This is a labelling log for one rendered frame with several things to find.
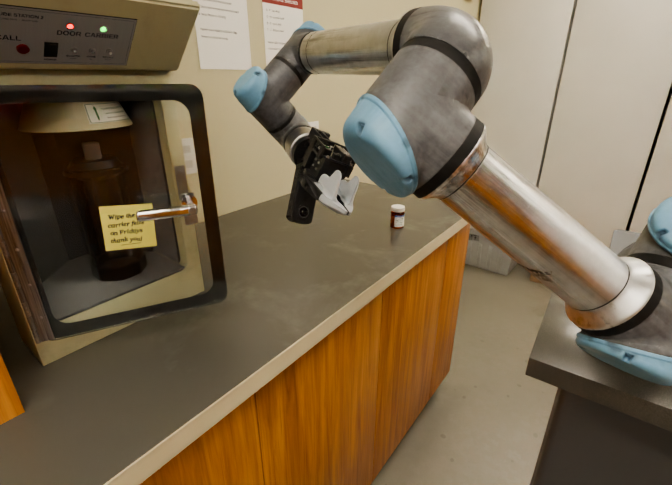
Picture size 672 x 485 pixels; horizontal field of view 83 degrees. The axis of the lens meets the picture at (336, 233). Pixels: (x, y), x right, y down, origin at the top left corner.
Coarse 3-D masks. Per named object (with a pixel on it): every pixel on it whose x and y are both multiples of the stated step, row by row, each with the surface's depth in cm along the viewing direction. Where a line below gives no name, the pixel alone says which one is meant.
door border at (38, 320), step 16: (0, 192) 54; (0, 208) 54; (0, 224) 55; (0, 240) 55; (16, 240) 56; (16, 256) 57; (16, 272) 58; (16, 288) 58; (32, 288) 60; (32, 304) 60; (32, 320) 61; (48, 320) 62; (48, 336) 63
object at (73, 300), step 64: (0, 128) 51; (64, 128) 54; (128, 128) 58; (192, 128) 62; (64, 192) 57; (128, 192) 61; (192, 192) 65; (64, 256) 60; (128, 256) 64; (192, 256) 69; (64, 320) 63; (128, 320) 68
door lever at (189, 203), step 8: (184, 200) 65; (192, 200) 65; (160, 208) 60; (168, 208) 60; (176, 208) 60; (184, 208) 61; (192, 208) 61; (136, 216) 58; (144, 216) 58; (152, 216) 59; (160, 216) 59; (168, 216) 60; (176, 216) 60
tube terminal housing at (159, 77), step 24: (0, 72) 52; (24, 72) 54; (48, 72) 56; (72, 72) 59; (96, 72) 61; (120, 72) 64; (144, 72) 67; (168, 72) 70; (0, 264) 60; (24, 312) 61; (24, 336) 68; (96, 336) 71; (48, 360) 66
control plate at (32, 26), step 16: (0, 16) 45; (16, 16) 46; (32, 16) 47; (48, 16) 48; (64, 16) 49; (80, 16) 50; (96, 16) 52; (112, 16) 53; (0, 32) 47; (16, 32) 48; (32, 32) 49; (48, 32) 50; (64, 32) 51; (80, 32) 52; (96, 32) 54; (112, 32) 55; (128, 32) 57; (0, 48) 48; (32, 48) 50; (64, 48) 53; (80, 48) 54; (96, 48) 56; (112, 48) 57; (128, 48) 59; (80, 64) 57; (96, 64) 58; (112, 64) 60
